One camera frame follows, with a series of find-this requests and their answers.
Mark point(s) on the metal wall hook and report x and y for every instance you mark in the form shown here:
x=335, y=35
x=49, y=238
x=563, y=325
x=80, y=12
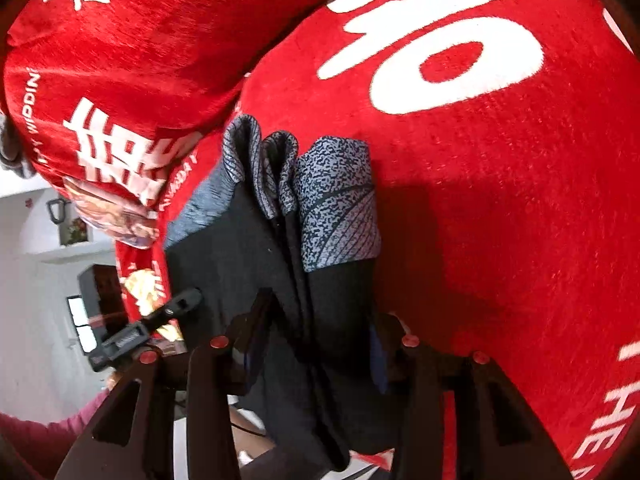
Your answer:
x=56, y=211

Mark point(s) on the grey cloth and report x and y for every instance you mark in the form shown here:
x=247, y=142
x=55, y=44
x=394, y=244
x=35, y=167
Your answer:
x=12, y=150

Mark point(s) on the floral printed cloth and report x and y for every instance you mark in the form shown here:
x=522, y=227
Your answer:
x=115, y=215

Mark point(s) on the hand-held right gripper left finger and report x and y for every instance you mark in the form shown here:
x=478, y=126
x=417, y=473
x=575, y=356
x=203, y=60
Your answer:
x=252, y=345

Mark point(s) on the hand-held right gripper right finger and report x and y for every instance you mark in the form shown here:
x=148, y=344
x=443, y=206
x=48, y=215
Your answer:
x=380, y=360

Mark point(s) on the potted plant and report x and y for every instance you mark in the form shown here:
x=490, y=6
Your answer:
x=75, y=230

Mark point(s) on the red quilt with white characters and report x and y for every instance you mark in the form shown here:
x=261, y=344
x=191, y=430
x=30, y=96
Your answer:
x=125, y=60

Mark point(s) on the dark cabinet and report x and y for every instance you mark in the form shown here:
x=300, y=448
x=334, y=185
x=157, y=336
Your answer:
x=102, y=295

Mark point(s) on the black pants with grey waistband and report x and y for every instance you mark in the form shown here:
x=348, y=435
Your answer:
x=330, y=300

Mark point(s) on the red printed blanket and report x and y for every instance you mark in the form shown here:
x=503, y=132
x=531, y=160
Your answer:
x=500, y=210

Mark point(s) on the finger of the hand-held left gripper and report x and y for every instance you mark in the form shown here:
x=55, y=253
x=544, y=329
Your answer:
x=172, y=305

